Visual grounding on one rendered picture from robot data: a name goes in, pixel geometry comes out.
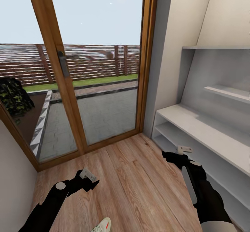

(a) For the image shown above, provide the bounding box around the gym shoe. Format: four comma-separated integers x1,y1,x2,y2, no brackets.
91,217,111,232

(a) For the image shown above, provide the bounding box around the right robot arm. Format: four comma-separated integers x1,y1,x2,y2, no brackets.
162,146,237,232

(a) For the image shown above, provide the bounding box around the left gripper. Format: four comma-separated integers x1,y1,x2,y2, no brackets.
74,170,99,192

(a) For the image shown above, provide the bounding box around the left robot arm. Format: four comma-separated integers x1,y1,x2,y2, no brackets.
18,168,99,232

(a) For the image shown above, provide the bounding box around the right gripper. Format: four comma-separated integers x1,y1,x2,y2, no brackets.
162,151,188,167

